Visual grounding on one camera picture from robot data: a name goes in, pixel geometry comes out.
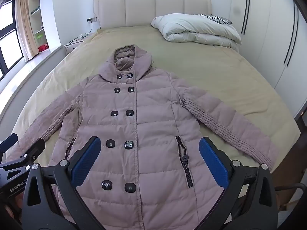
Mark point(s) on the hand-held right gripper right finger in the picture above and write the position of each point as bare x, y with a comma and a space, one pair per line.
213, 163

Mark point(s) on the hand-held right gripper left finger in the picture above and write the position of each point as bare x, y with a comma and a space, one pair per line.
87, 160

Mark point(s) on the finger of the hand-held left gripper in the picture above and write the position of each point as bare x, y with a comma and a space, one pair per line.
8, 142
36, 149

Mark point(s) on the pink hooded puffer coat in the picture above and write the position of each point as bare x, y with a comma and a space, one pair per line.
153, 115

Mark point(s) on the person's left hand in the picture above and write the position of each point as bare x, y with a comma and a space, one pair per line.
18, 200

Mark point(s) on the white window ledge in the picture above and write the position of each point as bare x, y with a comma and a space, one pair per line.
31, 71

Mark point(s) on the bed with beige sheet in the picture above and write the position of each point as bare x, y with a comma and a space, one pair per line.
211, 64

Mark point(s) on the red box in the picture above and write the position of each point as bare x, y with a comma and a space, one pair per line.
43, 48

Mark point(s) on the black framed window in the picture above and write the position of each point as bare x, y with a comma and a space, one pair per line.
9, 40

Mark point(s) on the green container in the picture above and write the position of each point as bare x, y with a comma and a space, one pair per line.
39, 38

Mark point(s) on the white nightstand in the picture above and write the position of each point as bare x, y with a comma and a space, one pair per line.
73, 46

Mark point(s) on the beige curtain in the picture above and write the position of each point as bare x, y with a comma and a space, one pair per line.
25, 21

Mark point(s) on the white folded duvet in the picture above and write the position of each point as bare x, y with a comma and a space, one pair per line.
199, 28

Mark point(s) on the white wardrobe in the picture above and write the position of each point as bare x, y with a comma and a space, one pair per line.
266, 28

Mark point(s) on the zebra striped pillow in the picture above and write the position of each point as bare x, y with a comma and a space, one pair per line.
217, 18

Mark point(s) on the white wall shelf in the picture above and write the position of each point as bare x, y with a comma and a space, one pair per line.
36, 21

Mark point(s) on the wall socket with charger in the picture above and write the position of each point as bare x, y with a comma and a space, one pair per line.
92, 19

